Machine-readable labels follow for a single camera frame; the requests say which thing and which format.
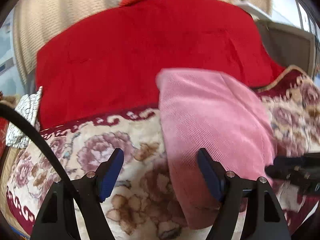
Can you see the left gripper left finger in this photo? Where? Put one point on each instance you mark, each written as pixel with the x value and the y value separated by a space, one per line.
pixel 56 218

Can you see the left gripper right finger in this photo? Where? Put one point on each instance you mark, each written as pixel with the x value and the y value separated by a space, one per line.
pixel 264 217

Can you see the pink corduroy zip jacket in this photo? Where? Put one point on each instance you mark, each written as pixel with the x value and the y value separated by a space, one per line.
pixel 211 110

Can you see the floral plush seat blanket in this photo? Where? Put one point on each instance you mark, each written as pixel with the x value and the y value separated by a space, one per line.
pixel 143 204

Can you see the white crackle pattern pillow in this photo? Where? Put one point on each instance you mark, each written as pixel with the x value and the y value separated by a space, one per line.
pixel 25 120

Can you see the red sofa throw blanket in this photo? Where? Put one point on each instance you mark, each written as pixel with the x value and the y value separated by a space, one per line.
pixel 109 61

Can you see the beige dotted curtain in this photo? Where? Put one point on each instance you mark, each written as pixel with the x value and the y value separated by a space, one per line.
pixel 35 22

